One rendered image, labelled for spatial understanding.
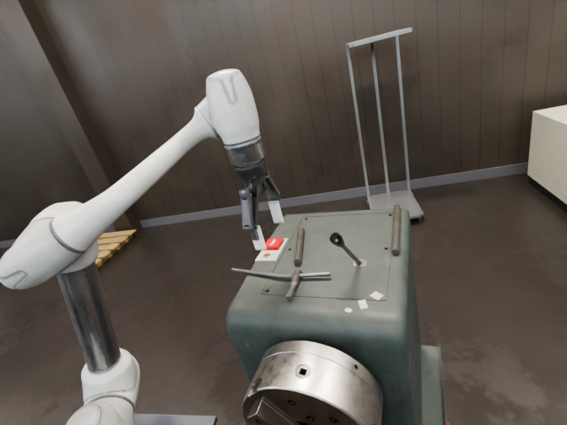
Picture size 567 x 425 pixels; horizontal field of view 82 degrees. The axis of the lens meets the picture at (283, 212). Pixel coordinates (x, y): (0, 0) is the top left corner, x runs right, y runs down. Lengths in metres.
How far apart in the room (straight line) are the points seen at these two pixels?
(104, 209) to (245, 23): 3.47
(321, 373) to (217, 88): 0.64
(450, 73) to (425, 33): 0.49
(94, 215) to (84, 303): 0.38
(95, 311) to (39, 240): 0.36
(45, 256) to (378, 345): 0.76
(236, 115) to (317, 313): 0.51
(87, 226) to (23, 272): 0.17
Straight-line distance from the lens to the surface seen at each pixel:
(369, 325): 0.82
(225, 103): 0.75
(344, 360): 0.81
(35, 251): 0.89
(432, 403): 1.55
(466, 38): 4.12
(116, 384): 1.30
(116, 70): 4.83
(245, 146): 0.77
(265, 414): 0.81
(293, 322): 0.87
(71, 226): 0.85
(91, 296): 1.13
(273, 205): 0.92
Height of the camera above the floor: 1.84
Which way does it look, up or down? 25 degrees down
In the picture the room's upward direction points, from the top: 15 degrees counter-clockwise
